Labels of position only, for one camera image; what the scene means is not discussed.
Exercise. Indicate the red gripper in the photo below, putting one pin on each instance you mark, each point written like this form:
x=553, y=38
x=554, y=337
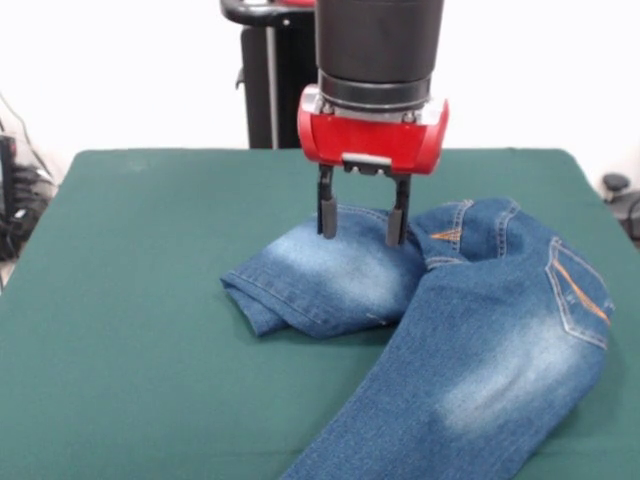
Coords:
x=370, y=142

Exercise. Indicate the blue denim jeans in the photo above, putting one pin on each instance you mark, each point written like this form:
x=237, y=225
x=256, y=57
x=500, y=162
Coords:
x=475, y=350

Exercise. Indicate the dark green table cloth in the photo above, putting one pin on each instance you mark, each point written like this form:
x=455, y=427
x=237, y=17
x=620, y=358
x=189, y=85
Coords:
x=100, y=390

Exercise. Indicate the black equipment box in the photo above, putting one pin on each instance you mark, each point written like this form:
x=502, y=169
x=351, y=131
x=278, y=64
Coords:
x=6, y=160

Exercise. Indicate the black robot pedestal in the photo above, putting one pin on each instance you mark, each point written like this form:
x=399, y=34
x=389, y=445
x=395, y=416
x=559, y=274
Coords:
x=270, y=75

